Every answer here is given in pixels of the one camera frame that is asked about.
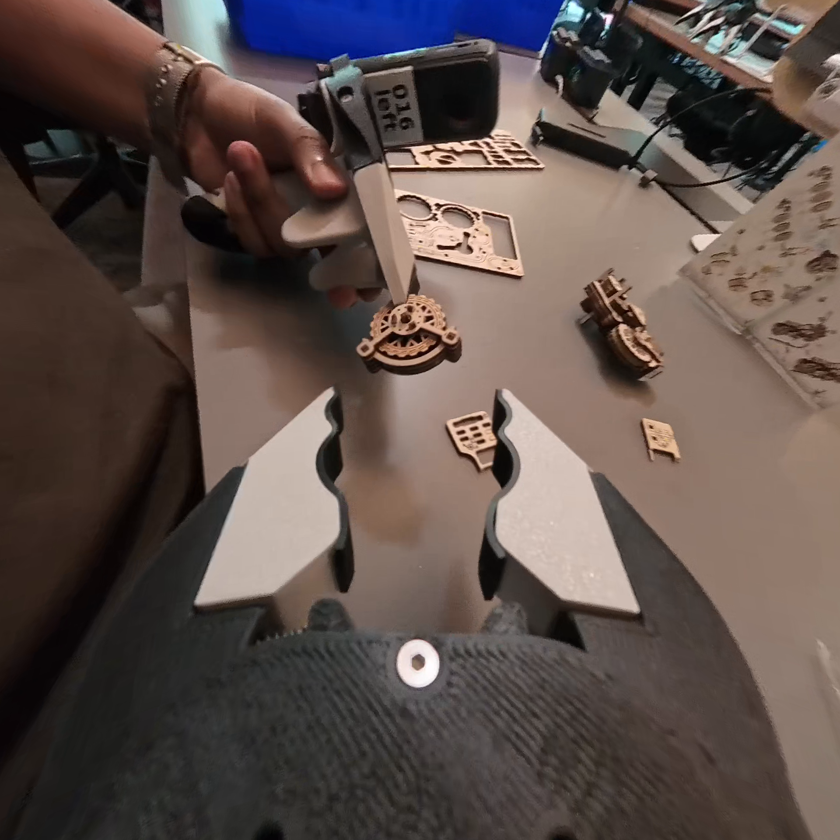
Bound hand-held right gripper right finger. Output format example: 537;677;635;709
478;388;642;637

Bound person's left forearm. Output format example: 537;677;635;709
0;0;198;191

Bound illustrated instruction booklet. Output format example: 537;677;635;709
679;154;840;411

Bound black backpack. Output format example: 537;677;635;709
541;10;657;111

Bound small slotted wooden part sheet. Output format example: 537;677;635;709
446;411;500;470

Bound wooden motorcycle model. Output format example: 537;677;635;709
577;268;665;383

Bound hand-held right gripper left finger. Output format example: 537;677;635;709
193;386;357;634

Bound person's brown clothing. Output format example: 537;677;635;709
0;151;206;729

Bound black flat bar stand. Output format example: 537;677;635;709
530;108;657;188

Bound person's left hand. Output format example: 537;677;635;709
151;64;382;311

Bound wooden sheet with long cut-outs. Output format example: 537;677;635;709
384;131;546;173

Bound grey desk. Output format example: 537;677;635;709
151;39;840;840

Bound gold wrist bracelets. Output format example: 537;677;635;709
146;41;227;181

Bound wooden gear wheel assembly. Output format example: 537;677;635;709
356;295;463;376

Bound blue box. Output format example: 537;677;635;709
226;0;565;61

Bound wooden sheet with round cut-outs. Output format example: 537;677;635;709
394;189;526;278

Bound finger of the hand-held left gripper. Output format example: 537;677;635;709
351;161;422;303

